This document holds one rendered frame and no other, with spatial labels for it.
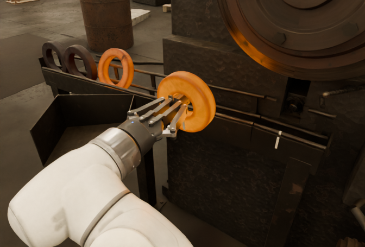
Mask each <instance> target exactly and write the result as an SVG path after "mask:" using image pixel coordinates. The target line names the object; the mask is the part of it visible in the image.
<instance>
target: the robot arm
mask: <svg viewBox="0 0 365 247"><path fill-rule="evenodd" d="M159 103H160V104H159ZM189 103H190V100H189V99H188V98H187V97H186V96H185V95H183V94H181V93H177V94H176V95H174V96H172V95H168V99H165V97H160V98H158V99H156V100H154V101H152V102H150V103H148V104H146V105H144V106H142V107H140V108H138V109H134V110H130V111H128V112H127V114H128V120H126V121H125V122H123V123H122V124H121V125H119V126H118V127H116V128H109V129H107V130H106V131H104V132H103V133H102V134H100V135H99V136H97V137H96V138H95V139H93V140H91V141H90V142H89V143H88V144H86V145H84V146H83V147H81V148H78V149H75V150H72V151H70V152H68V153H67V154H65V155H63V156H62V157H60V158H58V159H57V160H55V161H54V162H52V163H51V164H50V165H49V166H47V167H46V168H45V169H43V170H42V171H41V172H39V173H38V174H37V175H36V176H35V177H34V178H32V179H31V180H30V181H29V182H28V183H27V184H26V185H25V186H24V187H23V188H22V189H21V190H20V191H19V192H18V193H17V194H16V195H15V196H14V198H13V199H12V200H11V202H10V204H9V207H8V220H9V223H10V226H11V228H12V229H13V230H14V232H15V233H16V234H17V235H18V236H19V238H20V239H21V240H22V241H23V242H25V243H26V244H27V245H28V246H29V247H54V246H56V245H59V244H60V243H62V242H63V241H64V240H65V239H66V238H68V237H69V238H70V239H71V240H73V241H75V242H76V243H77V244H79V245H80V246H81V247H193V245H192V244H191V243H190V241H189V240H188V239H187V238H186V236H185V235H184V234H183V233H182V232H181V231H180V230H179V229H178V228H177V227H175V226H174V225H173V224H172V223H171V222H170V221H169V220H168V219H167V218H166V217H164V216H163V215H162V214H161V213H160V212H159V211H157V210H156V209H155V208H153V207H152V206H151V205H150V204H148V203H146V202H144V201H143V200H141V199H139V198H138V197H137V196H135V195H134V194H132V192H131V191H130V190H128V189H127V188H126V186H125V185H124V184H123V182H122V181H123V180H124V179H125V178H126V177H127V176H128V175H129V174H130V173H131V172H132V171H133V170H134V169H135V168H136V167H137V166H138V165H139V164H140V162H141V157H142V156H144V155H145V154H146V153H147V152H148V151H149V150H150V149H151V148H152V146H153V145H154V143H155V142H157V141H160V140H161V139H162V138H163V137H170V138H171V140H176V138H177V131H178V130H179V128H180V127H181V125H182V123H183V121H184V120H185V118H186V116H187V115H188V112H187V105H188V104H189ZM170 121H171V123H170V125H168V126H167V129H166V130H164V129H165V127H166V125H167V124H168V123H169V122H170Z"/></svg>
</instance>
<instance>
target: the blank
mask: <svg viewBox="0 0 365 247"><path fill-rule="evenodd" d="M177 93H181V94H183V95H185V96H186V97H187V98H188V99H189V100H190V101H191V103H192V105H193V111H189V110H188V111H187V112H188V115H187V116H186V118H185V120H184V121H183V123H182V125H181V127H180V128H179V129H181V130H183V131H187V132H198V131H201V130H203V129H204V128H205V127H206V126H207V125H208V124H209V123H210V122H211V121H212V120H213V118H214V116H215V112H216V103H215V99H214V96H213V94H212V92H211V90H210V89H209V87H208V86H207V84H206V83H205V82H204V81H203V80H201V78H199V77H198V76H196V75H194V74H192V73H190V72H185V71H177V72H174V73H172V74H170V75H169V76H167V77H165V78H164V79H163V80H162V81H161V82H160V84H159V86H158V90H157V98H160V97H165V99H168V95H172V96H174V95H176V94H177Z"/></svg>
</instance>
